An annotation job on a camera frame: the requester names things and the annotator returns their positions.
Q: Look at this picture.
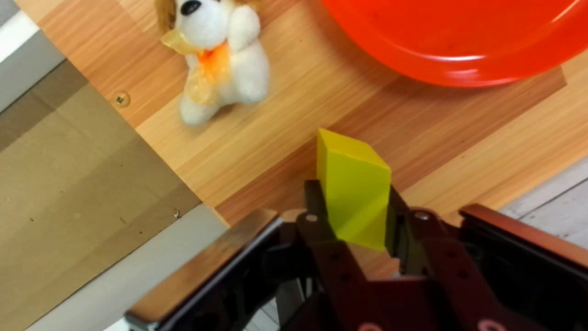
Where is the yellow block toy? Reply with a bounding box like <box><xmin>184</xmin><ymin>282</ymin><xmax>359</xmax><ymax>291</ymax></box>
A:
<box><xmin>315</xmin><ymin>126</ymin><xmax>395</xmax><ymax>253</ymax></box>

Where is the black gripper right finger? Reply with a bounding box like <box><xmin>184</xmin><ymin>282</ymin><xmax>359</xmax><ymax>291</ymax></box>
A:
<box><xmin>384</xmin><ymin>188</ymin><xmax>588</xmax><ymax>331</ymax></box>

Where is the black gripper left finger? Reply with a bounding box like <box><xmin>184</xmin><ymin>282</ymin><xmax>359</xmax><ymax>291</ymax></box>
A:
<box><xmin>125</xmin><ymin>179</ymin><xmax>372</xmax><ymax>331</ymax></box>

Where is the red-orange plastic bowl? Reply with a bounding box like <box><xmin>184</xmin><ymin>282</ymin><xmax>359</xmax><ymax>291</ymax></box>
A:
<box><xmin>320</xmin><ymin>0</ymin><xmax>588</xmax><ymax>91</ymax></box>

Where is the white plush dog toy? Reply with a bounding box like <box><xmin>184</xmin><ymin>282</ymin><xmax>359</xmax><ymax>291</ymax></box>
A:
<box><xmin>153</xmin><ymin>0</ymin><xmax>274</xmax><ymax>130</ymax></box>

